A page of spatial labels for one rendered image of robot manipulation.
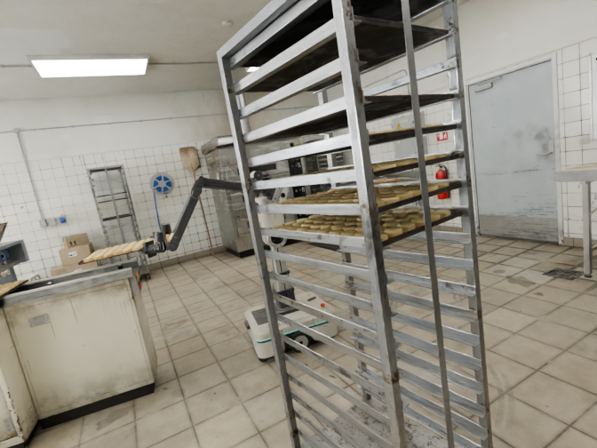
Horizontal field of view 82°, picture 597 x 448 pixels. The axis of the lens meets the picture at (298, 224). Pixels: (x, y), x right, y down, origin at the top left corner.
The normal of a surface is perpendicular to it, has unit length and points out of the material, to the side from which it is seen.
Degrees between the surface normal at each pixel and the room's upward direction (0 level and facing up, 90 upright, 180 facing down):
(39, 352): 90
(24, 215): 90
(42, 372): 90
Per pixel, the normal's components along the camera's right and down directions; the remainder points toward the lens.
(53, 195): 0.46, 0.07
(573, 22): -0.87, 0.22
